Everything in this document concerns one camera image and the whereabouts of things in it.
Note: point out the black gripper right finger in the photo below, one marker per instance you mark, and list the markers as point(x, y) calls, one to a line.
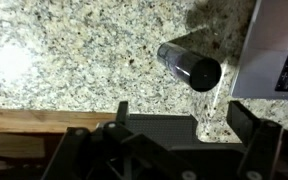
point(260, 146)

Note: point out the black bottle with purple label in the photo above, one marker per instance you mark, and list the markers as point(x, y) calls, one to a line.
point(190, 66)

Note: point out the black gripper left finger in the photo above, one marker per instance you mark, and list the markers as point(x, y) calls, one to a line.
point(84, 150)

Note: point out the laptop showing fireplace video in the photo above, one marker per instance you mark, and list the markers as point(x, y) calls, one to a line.
point(267, 50)

